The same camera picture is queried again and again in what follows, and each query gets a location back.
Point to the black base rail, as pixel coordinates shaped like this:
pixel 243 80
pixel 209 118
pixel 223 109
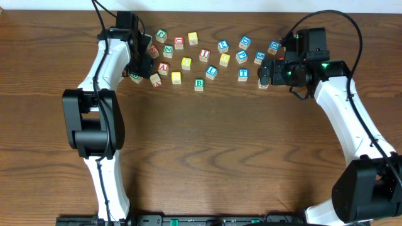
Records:
pixel 271 218

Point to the blue D left block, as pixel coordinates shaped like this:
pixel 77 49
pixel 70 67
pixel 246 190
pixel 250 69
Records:
pixel 244 42

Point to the yellow S wooden block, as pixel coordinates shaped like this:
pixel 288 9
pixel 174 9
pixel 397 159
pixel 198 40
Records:
pixel 176 78

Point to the yellow top wooden block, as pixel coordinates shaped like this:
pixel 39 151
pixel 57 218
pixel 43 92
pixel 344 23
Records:
pixel 193 38

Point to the green R wooden block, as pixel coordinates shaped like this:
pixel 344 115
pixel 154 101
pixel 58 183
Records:
pixel 135 78

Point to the blue 2 wooden block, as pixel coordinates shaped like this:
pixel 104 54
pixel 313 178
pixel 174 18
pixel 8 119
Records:
pixel 223 46

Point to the blue D right block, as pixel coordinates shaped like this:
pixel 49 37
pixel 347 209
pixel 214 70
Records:
pixel 274 47

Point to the red E wooden block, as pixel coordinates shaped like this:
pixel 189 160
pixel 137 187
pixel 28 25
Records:
pixel 153 51

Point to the blue 5 wooden block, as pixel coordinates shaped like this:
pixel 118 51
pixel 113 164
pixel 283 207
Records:
pixel 260 56

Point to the red I wooden block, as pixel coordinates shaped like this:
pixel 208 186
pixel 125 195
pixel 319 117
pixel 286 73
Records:
pixel 204 55

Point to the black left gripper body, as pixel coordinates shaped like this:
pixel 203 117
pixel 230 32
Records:
pixel 142 66

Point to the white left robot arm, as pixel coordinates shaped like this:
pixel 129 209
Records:
pixel 94 122

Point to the blue d block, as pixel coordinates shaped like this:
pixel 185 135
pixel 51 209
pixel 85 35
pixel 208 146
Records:
pixel 274 47
pixel 244 42

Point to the tilted red A block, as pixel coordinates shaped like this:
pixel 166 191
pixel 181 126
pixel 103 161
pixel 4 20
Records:
pixel 155 80

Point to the green Z wooden block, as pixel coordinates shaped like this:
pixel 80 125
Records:
pixel 168 51

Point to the blue P wooden block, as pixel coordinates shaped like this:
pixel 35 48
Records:
pixel 241 56

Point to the yellow o block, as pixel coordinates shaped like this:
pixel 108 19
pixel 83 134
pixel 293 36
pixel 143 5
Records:
pixel 224 59
pixel 186 63

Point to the blue T wooden block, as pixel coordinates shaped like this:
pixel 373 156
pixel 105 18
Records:
pixel 243 74

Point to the green J wooden block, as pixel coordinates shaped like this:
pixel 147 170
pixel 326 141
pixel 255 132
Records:
pixel 161 35

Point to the red U wooden block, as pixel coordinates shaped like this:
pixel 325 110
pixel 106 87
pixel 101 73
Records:
pixel 179 42

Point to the green B wooden block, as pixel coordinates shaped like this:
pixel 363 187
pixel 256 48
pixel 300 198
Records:
pixel 199 84

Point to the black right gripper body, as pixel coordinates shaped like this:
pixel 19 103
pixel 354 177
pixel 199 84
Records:
pixel 284 74

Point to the red A upright block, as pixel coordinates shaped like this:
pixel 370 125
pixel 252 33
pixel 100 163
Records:
pixel 163 68

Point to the green J lower block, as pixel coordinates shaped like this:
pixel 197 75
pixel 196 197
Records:
pixel 261 86

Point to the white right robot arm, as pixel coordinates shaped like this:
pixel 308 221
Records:
pixel 370 186

